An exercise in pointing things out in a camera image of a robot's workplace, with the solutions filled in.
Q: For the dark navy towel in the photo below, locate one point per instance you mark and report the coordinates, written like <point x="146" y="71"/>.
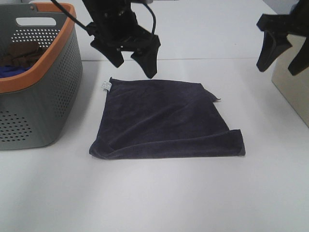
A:
<point x="159" y="119"/>

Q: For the brown towel in basket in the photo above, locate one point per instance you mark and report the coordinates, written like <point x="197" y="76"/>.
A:
<point x="22" y="54"/>

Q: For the grey basket with orange rim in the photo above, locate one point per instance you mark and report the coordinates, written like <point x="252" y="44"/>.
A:
<point x="35" y="104"/>

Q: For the blue towel in basket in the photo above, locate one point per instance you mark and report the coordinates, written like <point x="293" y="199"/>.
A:
<point x="9" y="71"/>

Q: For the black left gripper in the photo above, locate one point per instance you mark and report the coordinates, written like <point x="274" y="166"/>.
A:
<point x="115" y="28"/>

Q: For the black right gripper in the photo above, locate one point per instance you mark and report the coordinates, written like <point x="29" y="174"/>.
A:
<point x="276" y="29"/>

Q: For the beige fabric storage box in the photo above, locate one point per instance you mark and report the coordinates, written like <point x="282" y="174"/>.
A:
<point x="295" y="88"/>

